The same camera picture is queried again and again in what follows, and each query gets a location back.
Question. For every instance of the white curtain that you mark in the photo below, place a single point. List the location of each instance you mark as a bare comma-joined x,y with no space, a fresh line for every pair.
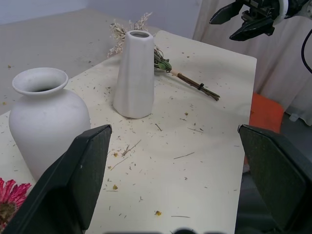
268,68

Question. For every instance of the orange stool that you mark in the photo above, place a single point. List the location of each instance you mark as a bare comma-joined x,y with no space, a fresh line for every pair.
265,112

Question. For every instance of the tall tapered white vase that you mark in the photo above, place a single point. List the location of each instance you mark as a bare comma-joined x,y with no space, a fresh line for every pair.
135,80

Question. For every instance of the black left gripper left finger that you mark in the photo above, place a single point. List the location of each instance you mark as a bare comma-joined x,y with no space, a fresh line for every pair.
68,185

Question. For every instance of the dried white flower bouquet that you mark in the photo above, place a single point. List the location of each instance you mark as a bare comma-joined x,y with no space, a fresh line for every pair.
192,83

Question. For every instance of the pink dried flower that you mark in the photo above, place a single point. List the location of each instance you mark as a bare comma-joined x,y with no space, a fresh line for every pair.
14,192

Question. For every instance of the round white ceramic vase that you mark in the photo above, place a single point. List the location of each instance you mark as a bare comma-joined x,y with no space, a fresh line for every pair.
48,117

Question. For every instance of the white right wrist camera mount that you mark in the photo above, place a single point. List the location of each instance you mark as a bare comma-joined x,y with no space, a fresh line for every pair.
283,11

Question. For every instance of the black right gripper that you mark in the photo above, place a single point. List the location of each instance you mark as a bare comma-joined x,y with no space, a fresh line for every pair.
262,7

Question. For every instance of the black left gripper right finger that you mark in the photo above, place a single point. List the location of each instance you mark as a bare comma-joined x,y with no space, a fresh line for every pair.
280,175

